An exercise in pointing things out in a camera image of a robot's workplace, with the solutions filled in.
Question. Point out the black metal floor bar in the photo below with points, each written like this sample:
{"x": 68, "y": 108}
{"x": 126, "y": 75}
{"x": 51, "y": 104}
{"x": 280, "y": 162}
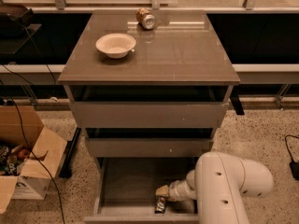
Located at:
{"x": 65, "y": 171}

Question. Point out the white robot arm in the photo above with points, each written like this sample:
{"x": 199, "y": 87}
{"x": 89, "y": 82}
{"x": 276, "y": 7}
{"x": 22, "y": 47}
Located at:
{"x": 218, "y": 183}

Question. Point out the grey drawer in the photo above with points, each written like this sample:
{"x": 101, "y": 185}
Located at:
{"x": 148, "y": 142}
{"x": 126, "y": 192}
{"x": 148, "y": 107}

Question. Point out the open cardboard box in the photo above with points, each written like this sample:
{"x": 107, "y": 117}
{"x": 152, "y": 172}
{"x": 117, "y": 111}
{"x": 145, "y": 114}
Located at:
{"x": 21, "y": 126}

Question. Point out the silver blue redbull can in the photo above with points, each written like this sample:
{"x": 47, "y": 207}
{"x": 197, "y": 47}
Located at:
{"x": 160, "y": 205}

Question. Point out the grey bottom drawer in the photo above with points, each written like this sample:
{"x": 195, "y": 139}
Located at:
{"x": 126, "y": 192}

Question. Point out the black device on shelf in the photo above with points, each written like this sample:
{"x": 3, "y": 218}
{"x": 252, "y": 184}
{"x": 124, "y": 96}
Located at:
{"x": 14, "y": 19}

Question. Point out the tan soda can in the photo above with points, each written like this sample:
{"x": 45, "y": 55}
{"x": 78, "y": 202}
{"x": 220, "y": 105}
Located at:
{"x": 145, "y": 18}

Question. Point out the items inside cardboard box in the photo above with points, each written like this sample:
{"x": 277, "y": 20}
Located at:
{"x": 12, "y": 159}

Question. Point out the black power adapter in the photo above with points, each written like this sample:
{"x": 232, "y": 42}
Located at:
{"x": 295, "y": 169}

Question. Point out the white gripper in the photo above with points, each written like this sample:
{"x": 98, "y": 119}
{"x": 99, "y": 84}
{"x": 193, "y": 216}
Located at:
{"x": 175, "y": 190}

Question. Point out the grey middle drawer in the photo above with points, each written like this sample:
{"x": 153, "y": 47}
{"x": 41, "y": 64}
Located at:
{"x": 148, "y": 142}

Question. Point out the grey top drawer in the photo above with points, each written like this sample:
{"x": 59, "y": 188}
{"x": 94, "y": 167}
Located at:
{"x": 148, "y": 107}

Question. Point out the white bowl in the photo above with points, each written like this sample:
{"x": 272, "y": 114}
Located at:
{"x": 115, "y": 46}

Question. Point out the grey drawer cabinet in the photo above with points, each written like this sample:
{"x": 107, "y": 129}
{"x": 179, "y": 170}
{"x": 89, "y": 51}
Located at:
{"x": 182, "y": 50}

